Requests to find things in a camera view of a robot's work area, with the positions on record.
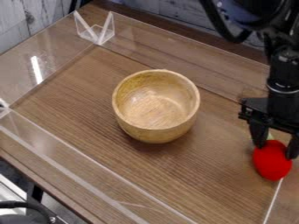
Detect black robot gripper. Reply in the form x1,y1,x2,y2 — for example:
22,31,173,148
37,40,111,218
238,98,299,160

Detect red plush fruit green stem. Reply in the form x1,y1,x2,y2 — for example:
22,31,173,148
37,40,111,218
253,133,294,181

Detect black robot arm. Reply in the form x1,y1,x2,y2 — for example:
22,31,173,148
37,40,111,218
199,0,299,160

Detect light wooden bowl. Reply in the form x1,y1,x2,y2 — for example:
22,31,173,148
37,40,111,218
113,69,202,144

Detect clear acrylic tray walls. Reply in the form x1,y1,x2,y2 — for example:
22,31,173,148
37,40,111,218
0,8,299,224

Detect black metal table frame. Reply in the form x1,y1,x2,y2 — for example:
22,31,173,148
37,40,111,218
24,182,81,224

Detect black cable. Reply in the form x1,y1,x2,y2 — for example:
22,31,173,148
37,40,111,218
0,200,54,224

